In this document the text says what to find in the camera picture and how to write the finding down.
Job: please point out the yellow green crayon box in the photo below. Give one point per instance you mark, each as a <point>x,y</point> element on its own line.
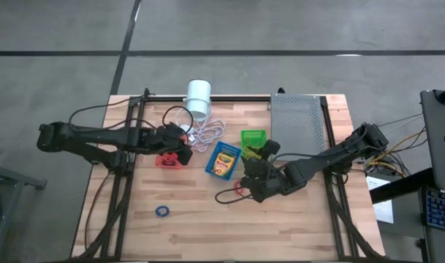
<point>224,162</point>

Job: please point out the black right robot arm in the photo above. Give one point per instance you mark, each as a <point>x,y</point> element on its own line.
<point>324,160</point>

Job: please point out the dark grey monitor panel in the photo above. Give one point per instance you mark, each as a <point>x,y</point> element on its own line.
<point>437,146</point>

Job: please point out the blue plastic basket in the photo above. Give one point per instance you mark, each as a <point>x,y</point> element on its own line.
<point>208,169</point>

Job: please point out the white paper sheet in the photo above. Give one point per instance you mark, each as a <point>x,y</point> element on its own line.
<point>384,213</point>

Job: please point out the black side bar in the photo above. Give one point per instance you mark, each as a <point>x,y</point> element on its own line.
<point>401,186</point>

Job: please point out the orange plastic basket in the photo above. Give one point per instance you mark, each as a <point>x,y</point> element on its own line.
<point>160,162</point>

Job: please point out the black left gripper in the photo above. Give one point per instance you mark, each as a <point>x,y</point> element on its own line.
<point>174,140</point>

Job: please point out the grey metal stand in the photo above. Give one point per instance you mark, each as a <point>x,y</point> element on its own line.
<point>10,175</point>

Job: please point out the clear plastic bag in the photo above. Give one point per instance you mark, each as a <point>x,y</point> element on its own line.
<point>207,133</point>

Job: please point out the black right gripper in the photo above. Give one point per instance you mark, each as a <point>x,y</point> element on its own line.
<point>266,179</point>

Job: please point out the backlit black keyboard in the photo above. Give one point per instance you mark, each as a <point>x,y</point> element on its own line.
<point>443,210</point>

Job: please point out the blue coil wristband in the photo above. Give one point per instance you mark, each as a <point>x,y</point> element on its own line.
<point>156,211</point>

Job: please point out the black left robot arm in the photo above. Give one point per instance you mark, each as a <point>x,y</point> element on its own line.
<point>98,137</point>

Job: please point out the grey perforated metal shelf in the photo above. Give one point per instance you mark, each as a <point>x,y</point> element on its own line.
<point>297,120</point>

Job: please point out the green plastic basket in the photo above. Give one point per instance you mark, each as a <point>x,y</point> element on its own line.
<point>260,133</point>

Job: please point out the black aluminium rig frame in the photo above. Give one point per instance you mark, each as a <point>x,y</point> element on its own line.
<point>236,98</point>

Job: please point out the white cylindrical appliance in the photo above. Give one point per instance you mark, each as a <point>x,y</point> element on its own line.
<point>199,98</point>

